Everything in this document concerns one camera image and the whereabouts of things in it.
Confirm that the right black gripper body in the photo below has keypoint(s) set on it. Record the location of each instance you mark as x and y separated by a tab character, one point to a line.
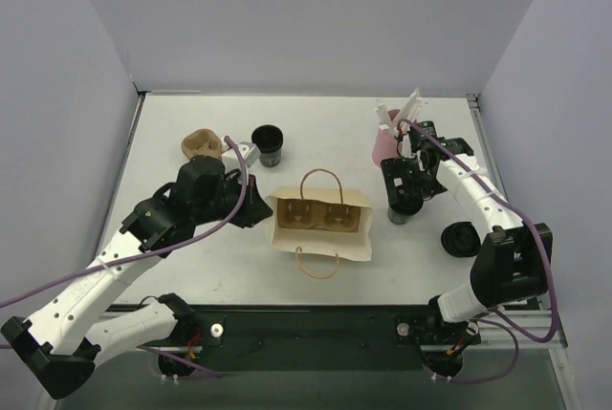
399	181

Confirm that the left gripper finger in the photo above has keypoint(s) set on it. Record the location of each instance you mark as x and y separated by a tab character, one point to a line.
251	190
252	213

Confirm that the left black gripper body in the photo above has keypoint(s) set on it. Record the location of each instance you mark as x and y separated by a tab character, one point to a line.
250	201

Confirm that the black coffee cup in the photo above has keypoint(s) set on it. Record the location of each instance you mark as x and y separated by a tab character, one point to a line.
401	215
269	140

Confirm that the beige paper bag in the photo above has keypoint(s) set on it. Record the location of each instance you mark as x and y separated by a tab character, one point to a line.
322	185

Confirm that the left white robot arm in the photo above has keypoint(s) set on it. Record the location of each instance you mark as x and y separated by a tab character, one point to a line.
65	342

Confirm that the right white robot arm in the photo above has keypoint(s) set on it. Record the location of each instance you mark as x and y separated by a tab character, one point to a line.
510	259

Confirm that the pink straw holder cup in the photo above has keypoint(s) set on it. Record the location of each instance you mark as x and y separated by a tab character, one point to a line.
385	145

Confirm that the brown pulp cup carrier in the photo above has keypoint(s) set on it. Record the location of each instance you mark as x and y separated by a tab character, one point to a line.
202	142

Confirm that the white wrapped straw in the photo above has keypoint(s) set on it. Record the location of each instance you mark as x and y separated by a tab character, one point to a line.
410	110
385	121

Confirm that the stack of black lids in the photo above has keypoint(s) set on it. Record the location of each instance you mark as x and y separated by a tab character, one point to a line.
461	240

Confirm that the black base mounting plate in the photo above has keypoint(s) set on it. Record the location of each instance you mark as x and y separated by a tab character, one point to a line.
370	338

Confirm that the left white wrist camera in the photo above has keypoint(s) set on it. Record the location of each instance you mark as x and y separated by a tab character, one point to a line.
249	153

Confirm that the aluminium frame rail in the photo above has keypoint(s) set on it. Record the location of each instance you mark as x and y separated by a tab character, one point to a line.
547	304

